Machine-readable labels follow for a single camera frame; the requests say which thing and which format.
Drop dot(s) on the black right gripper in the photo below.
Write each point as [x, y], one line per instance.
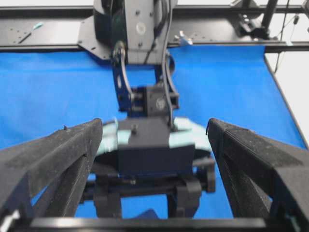
[183, 191]

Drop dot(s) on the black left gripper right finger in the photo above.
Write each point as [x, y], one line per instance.
[262, 177]

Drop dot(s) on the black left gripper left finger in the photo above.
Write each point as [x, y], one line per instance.
[46, 177]

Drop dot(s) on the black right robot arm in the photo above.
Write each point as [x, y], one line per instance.
[133, 35]

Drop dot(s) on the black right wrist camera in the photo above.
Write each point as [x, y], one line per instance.
[143, 149]

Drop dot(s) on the black aluminium frame rail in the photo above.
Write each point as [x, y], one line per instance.
[56, 28]

